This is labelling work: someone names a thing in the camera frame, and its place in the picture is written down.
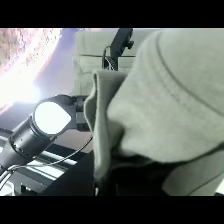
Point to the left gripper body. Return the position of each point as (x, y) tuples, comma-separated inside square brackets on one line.
[(81, 113)]

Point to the grey garment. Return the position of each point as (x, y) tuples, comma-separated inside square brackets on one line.
[(173, 100)]

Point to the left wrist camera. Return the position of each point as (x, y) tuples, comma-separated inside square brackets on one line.
[(120, 40)]

